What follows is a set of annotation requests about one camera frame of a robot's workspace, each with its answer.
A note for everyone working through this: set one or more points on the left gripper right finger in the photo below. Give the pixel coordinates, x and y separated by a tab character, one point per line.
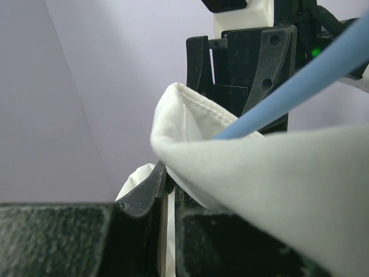
212	242

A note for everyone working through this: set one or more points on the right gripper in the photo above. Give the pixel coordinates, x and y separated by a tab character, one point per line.
257	47

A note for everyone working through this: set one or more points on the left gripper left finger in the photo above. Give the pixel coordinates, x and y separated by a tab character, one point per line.
124	238

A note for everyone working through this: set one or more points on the blue wire hanger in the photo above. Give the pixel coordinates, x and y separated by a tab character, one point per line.
343	56

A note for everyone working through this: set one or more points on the white shirt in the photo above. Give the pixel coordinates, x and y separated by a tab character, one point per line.
308	189

